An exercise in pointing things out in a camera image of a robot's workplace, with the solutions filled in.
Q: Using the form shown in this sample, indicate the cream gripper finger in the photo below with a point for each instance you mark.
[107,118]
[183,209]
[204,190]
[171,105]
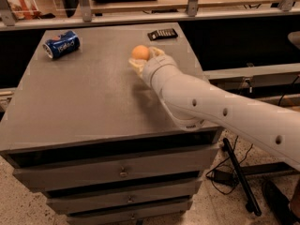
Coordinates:
[154,52]
[137,65]

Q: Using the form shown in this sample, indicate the grey drawer cabinet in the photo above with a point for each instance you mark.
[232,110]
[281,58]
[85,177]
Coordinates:
[85,131]

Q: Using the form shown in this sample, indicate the red white package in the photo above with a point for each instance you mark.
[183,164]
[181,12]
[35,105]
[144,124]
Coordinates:
[24,9]

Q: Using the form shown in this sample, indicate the orange fruit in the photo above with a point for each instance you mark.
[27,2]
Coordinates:
[140,52]

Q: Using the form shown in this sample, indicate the metal railing frame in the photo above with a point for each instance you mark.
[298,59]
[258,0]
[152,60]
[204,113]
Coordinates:
[89,13]

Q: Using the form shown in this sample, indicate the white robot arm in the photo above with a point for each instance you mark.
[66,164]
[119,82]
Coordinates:
[190,101]

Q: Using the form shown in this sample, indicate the blue pepsi can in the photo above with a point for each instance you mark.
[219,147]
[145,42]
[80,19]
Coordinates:
[61,44]

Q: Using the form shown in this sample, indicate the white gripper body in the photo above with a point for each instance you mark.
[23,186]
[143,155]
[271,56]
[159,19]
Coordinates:
[157,67]

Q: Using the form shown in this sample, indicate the black metal stand leg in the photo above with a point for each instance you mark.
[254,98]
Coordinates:
[252,205]

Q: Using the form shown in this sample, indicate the black power adapter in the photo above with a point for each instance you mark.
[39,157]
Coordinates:
[225,178]

